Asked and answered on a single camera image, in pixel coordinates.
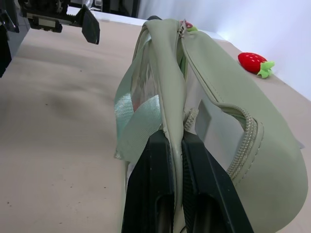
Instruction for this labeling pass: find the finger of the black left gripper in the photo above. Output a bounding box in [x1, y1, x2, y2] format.
[77, 4, 101, 46]
[0, 9, 20, 34]

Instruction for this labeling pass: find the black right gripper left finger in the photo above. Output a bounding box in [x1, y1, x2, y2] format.
[121, 130, 183, 233]

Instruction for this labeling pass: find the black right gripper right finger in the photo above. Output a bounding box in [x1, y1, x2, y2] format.
[181, 138, 246, 233]

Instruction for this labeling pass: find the green zip pouch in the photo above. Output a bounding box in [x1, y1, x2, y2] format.
[113, 17, 311, 233]

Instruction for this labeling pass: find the red strawberry plush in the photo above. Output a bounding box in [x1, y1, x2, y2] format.
[237, 52, 276, 79]

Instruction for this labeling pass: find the black bulky object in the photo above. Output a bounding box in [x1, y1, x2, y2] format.
[0, 31, 12, 79]

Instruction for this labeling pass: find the black background equipment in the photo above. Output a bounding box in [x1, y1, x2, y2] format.
[102, 0, 140, 13]

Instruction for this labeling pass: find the green plush keychain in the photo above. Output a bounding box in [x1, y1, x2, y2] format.
[181, 19, 199, 33]

